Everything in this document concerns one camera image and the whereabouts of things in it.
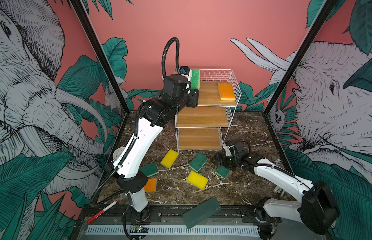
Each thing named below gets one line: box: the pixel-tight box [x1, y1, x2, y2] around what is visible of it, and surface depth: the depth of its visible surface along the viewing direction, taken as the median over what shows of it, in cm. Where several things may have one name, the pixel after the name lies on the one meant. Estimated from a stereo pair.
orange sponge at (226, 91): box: [218, 83, 236, 101], surface depth 73 cm
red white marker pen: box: [87, 200, 118, 224], surface depth 75 cm
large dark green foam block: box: [182, 197, 222, 230], surface depth 75 cm
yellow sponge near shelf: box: [160, 149, 179, 169], surface depth 95 cm
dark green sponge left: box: [139, 162, 160, 178], surface depth 90 cm
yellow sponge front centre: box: [186, 170, 209, 190], surface depth 86 cm
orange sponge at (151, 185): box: [144, 178, 157, 192], surface depth 84 cm
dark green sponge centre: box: [188, 152, 209, 173], surface depth 93 cm
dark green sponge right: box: [215, 165, 231, 179], surface depth 89 cm
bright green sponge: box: [190, 68, 200, 91], surface depth 61 cm
